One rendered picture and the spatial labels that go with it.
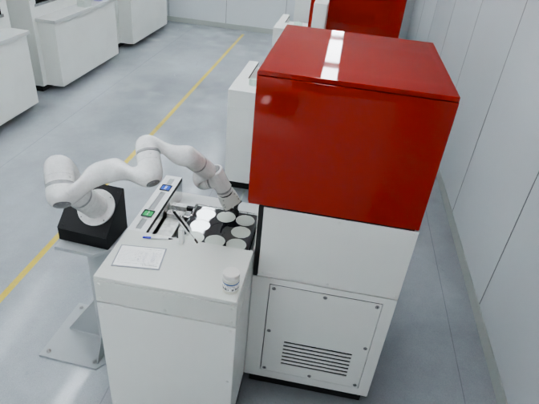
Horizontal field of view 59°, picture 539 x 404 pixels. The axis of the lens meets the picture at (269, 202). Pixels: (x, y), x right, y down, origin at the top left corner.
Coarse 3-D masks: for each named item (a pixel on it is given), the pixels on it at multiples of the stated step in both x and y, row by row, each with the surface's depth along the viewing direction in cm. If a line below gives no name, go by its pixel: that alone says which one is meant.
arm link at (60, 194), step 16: (112, 160) 200; (144, 160) 198; (160, 160) 203; (80, 176) 198; (96, 176) 198; (112, 176) 199; (128, 176) 198; (144, 176) 196; (160, 176) 200; (48, 192) 196; (64, 192) 195; (80, 192) 199
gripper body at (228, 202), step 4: (232, 192) 245; (236, 192) 248; (220, 196) 245; (224, 196) 243; (228, 196) 245; (232, 196) 246; (236, 196) 248; (220, 200) 246; (224, 200) 246; (228, 200) 247; (232, 200) 248; (236, 200) 249; (240, 200) 251; (224, 204) 247; (228, 204) 248; (232, 204) 250; (236, 204) 251; (224, 208) 249; (228, 208) 250
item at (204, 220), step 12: (192, 216) 252; (204, 216) 253; (216, 216) 254; (252, 216) 257; (192, 228) 244; (204, 228) 245; (216, 228) 245; (228, 228) 246; (252, 228) 248; (204, 240) 236
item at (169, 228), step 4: (184, 212) 258; (164, 220) 251; (168, 220) 251; (172, 220) 251; (176, 220) 252; (164, 224) 248; (168, 224) 248; (172, 224) 248; (176, 224) 249; (160, 228) 245; (164, 228) 245; (168, 228) 245; (172, 228) 245; (176, 228) 247; (160, 232) 242; (164, 232) 242; (168, 232) 242; (172, 232) 243; (172, 236) 242
